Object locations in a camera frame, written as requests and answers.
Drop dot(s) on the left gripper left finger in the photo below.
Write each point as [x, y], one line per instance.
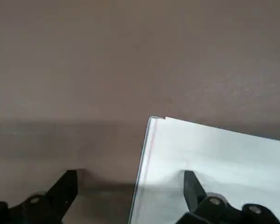
[58, 200]

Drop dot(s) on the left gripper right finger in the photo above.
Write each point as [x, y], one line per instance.
[196, 200]

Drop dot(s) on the white scribbled notebook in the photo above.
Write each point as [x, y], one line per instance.
[224, 158]

